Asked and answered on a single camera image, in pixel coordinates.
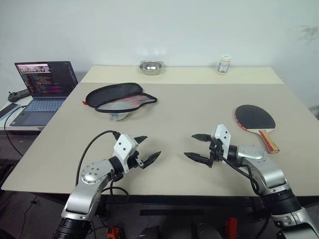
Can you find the crumpled white plastic wad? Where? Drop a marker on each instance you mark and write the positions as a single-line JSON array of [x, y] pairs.
[[120, 116]]

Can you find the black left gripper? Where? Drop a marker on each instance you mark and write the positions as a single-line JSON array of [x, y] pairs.
[[135, 159]]

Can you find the orange black device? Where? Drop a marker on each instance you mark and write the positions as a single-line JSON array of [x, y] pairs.
[[113, 232]]

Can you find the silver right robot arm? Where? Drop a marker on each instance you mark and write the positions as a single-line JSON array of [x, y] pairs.
[[271, 174]]

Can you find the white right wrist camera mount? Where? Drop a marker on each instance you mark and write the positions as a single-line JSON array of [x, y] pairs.
[[223, 135]]

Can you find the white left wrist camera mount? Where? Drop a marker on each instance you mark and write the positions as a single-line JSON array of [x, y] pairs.
[[123, 147]]

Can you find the blue open laptop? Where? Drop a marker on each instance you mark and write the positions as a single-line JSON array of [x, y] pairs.
[[45, 82]]

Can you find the small white lidded jar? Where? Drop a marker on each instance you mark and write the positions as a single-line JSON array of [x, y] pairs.
[[223, 65]]

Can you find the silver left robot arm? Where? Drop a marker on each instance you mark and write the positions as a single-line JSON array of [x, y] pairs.
[[84, 191]]

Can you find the red black ping-pong paddle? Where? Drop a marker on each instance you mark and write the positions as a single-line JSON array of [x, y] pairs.
[[254, 117]]

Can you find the black zippered mesh pouch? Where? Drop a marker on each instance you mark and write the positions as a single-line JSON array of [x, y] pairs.
[[112, 93]]

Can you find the black smartphone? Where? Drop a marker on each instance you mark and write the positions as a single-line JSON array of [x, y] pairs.
[[8, 110]]

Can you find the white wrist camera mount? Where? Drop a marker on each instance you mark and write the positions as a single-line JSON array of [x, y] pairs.
[[123, 147], [223, 135]]

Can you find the black handheld controller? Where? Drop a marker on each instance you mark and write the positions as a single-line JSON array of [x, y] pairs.
[[17, 95]]

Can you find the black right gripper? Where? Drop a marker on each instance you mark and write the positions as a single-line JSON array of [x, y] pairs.
[[214, 150]]

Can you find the black flat base bar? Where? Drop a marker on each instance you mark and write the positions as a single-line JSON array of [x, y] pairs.
[[172, 212]]

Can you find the red plastic part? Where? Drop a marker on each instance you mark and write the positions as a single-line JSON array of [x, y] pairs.
[[231, 225]]

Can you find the stainless steel bowl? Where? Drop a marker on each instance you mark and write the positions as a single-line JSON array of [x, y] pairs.
[[150, 67]]

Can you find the black table frame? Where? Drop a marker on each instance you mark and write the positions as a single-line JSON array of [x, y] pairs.
[[174, 200]]

